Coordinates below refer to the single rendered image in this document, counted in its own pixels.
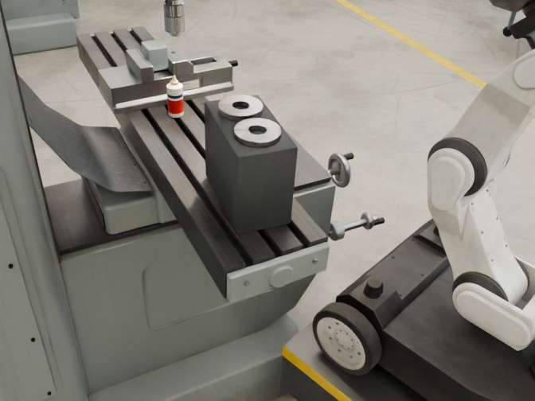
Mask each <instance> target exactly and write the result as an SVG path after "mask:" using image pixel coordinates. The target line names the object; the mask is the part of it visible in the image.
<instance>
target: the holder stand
mask: <svg viewBox="0 0 535 401"><path fill-rule="evenodd" d="M297 153H298V147H297V146H296V145H295V143H294V142H293V141H292V139H291V138H290V136H289V135H288V134H287V132H286V131H285V130H284V129H283V127H282V126H281V125H280V123H279V122H278V121H277V119H276V118H275V116H274V115H273V114H272V113H271V112H270V110H269V109H268V107H267V106H266V105H265V103H264V102H263V101H262V99H261V98H260V97H259V96H258V95H231V96H227V97H225V98H223V99H219V100H213V101H207V102H205V174H206V176H207V178H208V179H209V182H210V184H211V186H212V187H213V190H214V192H215V194H216V195H217V198H218V200H219V201H220V203H221V206H222V208H223V209H224V211H225V214H226V216H227V217H228V220H229V222H230V224H231V225H232V227H233V229H234V231H235V233H236V234H237V235H238V234H242V233H246V232H253V231H257V230H261V229H265V228H272V227H276V226H280V225H284V224H289V223H290V222H291V211H292V203H293V195H294V186H295V171H296V162H297Z"/></svg>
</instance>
